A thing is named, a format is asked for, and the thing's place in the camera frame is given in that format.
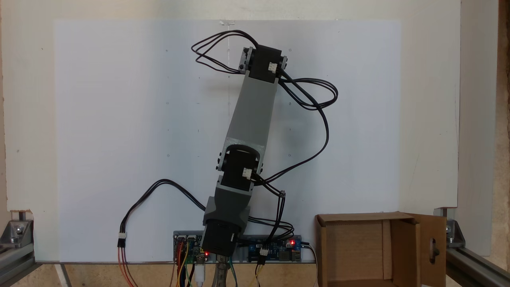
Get thin black power cable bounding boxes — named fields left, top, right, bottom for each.
left=301, top=241, right=319, bottom=287

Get blue circuit board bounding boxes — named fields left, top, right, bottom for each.
left=235, top=235, right=303, bottom=263

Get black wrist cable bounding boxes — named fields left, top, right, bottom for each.
left=190, top=30, right=259, bottom=75

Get yellow green red jumper wires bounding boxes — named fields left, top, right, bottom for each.
left=171, top=239, right=198, bottom=287

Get green circuit board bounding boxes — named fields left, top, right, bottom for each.
left=173, top=231, right=210, bottom=264

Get black elbow cable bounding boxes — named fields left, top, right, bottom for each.
left=255, top=68, right=339, bottom=187

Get open cardboard box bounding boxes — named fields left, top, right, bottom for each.
left=315, top=211, right=447, bottom=287

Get white usb cable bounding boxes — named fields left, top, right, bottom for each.
left=194, top=261, right=206, bottom=287

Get red and orange wires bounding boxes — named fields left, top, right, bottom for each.
left=118, top=246, right=139, bottom=287

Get long black cable white connector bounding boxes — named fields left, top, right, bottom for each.
left=117, top=179, right=208, bottom=250

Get aluminium frame post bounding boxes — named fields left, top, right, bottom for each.
left=445, top=246, right=510, bottom=287
left=0, top=239, right=37, bottom=287

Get white paper sheet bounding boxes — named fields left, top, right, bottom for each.
left=54, top=19, right=402, bottom=263

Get black shoulder cable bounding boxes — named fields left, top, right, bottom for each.
left=247, top=191, right=296, bottom=256

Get metal table clamp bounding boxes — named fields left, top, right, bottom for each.
left=213, top=255, right=235, bottom=287

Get metal corner bracket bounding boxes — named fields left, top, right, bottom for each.
left=0, top=210, right=34, bottom=248
left=434, top=207, right=466, bottom=248

